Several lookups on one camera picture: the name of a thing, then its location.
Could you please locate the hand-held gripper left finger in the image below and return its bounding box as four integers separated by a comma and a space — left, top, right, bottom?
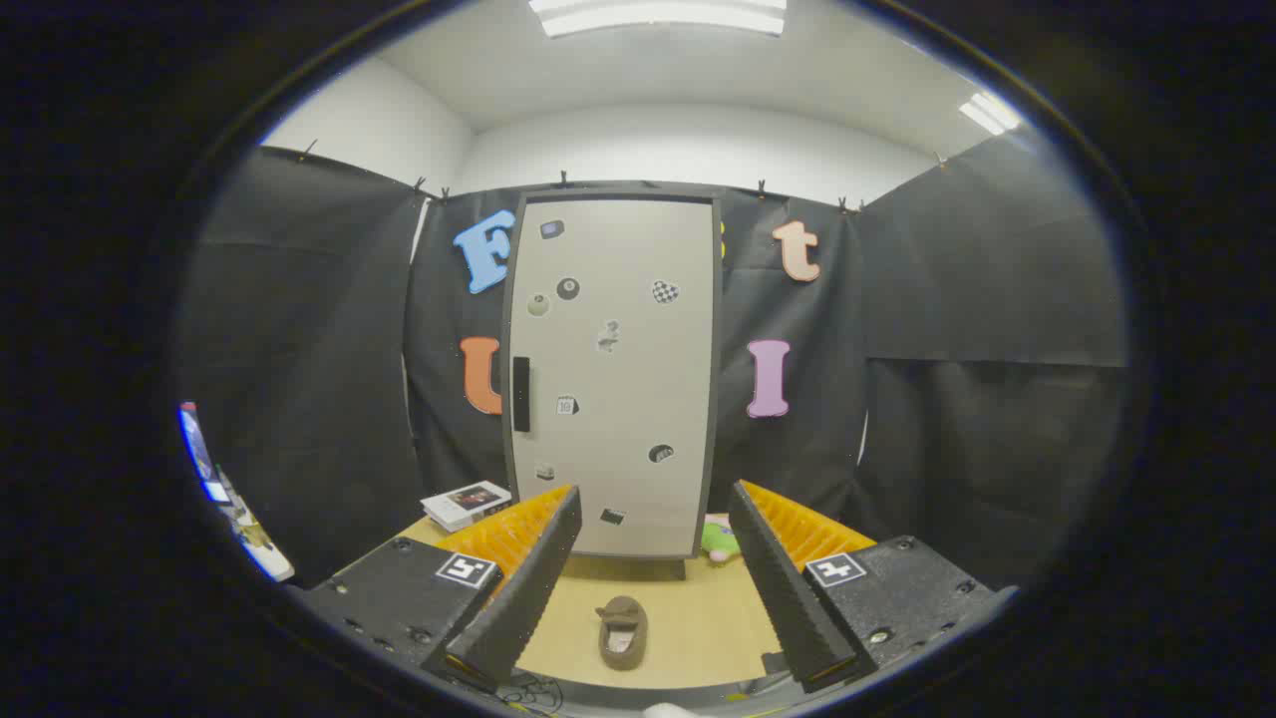
299, 485, 583, 695

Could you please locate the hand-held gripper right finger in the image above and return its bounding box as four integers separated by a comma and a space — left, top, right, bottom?
729, 480, 1019, 695

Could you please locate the brown fuzzy shoe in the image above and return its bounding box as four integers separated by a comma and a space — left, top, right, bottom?
597, 595, 649, 671

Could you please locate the grey shoe cabinet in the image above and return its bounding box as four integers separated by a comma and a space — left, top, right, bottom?
501, 189, 725, 581

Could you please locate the green and pink plush toy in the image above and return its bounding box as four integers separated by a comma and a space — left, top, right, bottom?
701, 516, 744, 565

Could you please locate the white book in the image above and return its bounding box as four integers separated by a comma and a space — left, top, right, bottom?
421, 481, 512, 534

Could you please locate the cluttered white side table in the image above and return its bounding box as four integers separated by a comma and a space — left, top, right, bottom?
214, 469, 296, 582

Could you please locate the black backdrop cloth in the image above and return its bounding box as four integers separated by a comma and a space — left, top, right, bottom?
179, 135, 1127, 589

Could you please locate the blue framed display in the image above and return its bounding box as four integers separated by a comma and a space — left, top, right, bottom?
179, 401, 232, 504

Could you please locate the small ceiling light panel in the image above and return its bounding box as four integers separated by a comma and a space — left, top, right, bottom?
959, 92, 1023, 137

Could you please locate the large ceiling light panel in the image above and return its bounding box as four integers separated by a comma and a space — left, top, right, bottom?
528, 0, 789, 39

